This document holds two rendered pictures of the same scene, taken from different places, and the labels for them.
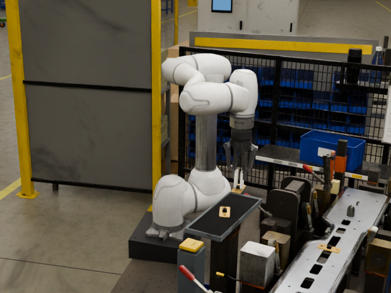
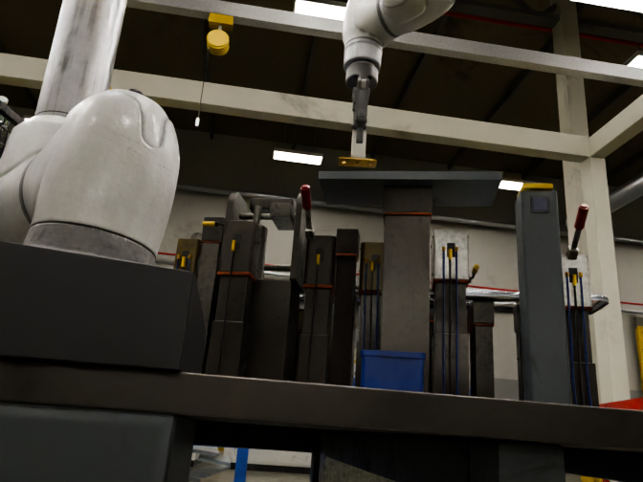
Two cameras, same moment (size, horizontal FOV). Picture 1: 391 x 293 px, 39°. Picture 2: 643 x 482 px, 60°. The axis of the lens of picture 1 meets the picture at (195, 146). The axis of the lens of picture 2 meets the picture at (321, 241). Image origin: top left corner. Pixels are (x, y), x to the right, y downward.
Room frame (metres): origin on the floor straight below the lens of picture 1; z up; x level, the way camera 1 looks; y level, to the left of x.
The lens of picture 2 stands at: (2.35, 0.86, 0.66)
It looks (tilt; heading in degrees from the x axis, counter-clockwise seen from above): 19 degrees up; 251
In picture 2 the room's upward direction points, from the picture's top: 4 degrees clockwise
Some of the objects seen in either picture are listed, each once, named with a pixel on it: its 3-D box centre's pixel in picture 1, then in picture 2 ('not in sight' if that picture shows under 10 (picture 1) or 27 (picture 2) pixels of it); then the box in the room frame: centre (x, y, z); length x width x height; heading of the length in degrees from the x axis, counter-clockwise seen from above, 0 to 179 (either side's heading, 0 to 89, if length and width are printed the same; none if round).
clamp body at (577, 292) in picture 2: not in sight; (573, 339); (1.44, -0.08, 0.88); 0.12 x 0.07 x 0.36; 62
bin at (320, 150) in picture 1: (331, 150); not in sight; (2.78, -0.73, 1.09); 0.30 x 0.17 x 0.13; 54
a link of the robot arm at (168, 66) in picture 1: (177, 70); not in sight; (2.43, 0.09, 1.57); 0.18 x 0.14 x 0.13; 28
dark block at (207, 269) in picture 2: not in sight; (207, 306); (2.17, -0.44, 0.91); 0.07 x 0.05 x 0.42; 62
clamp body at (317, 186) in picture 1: (316, 221); not in sight; (2.37, -0.58, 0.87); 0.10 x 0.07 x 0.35; 62
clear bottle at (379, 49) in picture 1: (376, 65); not in sight; (2.90, -0.95, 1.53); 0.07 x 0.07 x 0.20
